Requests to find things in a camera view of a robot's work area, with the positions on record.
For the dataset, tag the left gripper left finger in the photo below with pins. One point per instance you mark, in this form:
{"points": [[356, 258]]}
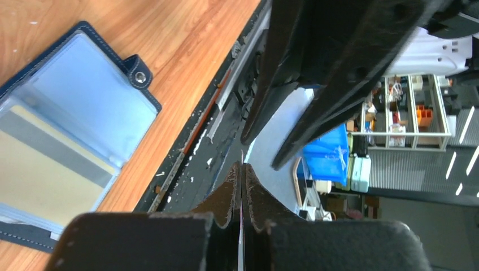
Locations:
{"points": [[205, 238]]}

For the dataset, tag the blue leather card holder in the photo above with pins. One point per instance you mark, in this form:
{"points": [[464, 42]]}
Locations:
{"points": [[83, 89]]}

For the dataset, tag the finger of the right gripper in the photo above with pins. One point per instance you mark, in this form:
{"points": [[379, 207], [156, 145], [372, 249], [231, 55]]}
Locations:
{"points": [[379, 34], [280, 67]]}

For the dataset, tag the gold VIP card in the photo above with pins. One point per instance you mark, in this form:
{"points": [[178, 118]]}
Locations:
{"points": [[45, 173]]}

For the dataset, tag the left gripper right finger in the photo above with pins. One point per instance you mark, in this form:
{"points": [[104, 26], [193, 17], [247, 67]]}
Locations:
{"points": [[275, 238]]}

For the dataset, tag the blue storage crate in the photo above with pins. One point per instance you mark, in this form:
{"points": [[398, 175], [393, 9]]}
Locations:
{"points": [[327, 157]]}

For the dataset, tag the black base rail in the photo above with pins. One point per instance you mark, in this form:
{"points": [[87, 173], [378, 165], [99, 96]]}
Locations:
{"points": [[209, 143]]}

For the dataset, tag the white metal shelf rack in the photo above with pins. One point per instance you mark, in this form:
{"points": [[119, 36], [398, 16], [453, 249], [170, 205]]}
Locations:
{"points": [[405, 112]]}

